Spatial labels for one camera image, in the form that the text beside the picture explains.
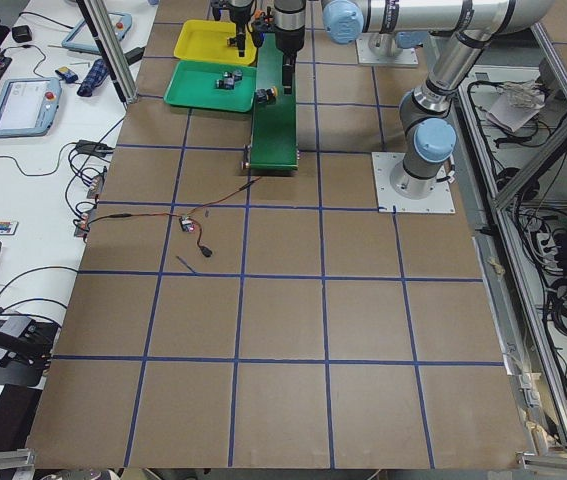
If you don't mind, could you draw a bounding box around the black inline power switch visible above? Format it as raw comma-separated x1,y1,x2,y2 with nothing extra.
199,245,213,258

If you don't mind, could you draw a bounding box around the teach pendant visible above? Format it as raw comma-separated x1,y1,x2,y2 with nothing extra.
0,77,62,138
61,13,134,55

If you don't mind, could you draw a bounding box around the green conveyor belt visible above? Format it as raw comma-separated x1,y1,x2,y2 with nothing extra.
243,34,299,171

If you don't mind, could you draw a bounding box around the small controller circuit board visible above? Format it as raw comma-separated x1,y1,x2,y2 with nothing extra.
179,216,196,233

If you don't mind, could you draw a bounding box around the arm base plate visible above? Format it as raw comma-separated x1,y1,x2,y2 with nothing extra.
356,33,418,68
372,152,455,215

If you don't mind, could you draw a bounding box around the teach pendant far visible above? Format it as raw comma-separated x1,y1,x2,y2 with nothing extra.
61,13,134,55

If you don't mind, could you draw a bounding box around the aluminium frame post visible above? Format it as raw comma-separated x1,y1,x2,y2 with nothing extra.
77,0,138,105

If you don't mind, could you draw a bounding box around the folded blue plaid umbrella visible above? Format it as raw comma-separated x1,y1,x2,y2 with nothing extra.
77,58,109,98

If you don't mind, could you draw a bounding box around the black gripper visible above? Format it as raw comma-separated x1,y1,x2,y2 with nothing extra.
210,0,255,56
250,12,305,95

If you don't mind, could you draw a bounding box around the red black power wire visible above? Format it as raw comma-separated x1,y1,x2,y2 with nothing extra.
82,177,264,251

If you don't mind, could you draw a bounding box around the green plastic tray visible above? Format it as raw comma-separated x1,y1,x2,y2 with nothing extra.
164,60,257,112

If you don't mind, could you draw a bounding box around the yellow plastic tray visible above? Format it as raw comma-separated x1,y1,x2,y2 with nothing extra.
174,20,257,65

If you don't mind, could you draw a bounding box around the teach pendant near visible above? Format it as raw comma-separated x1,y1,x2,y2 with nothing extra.
0,77,62,138

